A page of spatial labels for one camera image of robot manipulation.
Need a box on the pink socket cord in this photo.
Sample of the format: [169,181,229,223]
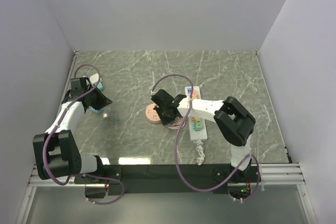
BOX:
[166,120,184,132]

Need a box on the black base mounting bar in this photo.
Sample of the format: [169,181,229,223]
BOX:
[73,163,237,197]

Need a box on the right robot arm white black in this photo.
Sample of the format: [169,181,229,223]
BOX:
[151,88,256,182]

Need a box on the round pink power socket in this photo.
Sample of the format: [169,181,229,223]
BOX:
[145,103,161,124]

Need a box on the white multicolour power strip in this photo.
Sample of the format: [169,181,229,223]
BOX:
[185,86,207,142]

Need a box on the white charger plug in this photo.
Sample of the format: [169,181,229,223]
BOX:
[89,73,102,84]

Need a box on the white power strip cord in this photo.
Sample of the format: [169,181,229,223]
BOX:
[193,140,206,166]

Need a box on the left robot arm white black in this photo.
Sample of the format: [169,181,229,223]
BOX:
[33,77,112,183]

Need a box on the blue charger plug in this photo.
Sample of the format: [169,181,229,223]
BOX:
[90,108,102,114]

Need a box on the teal charger plug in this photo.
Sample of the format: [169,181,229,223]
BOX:
[97,82,104,91]

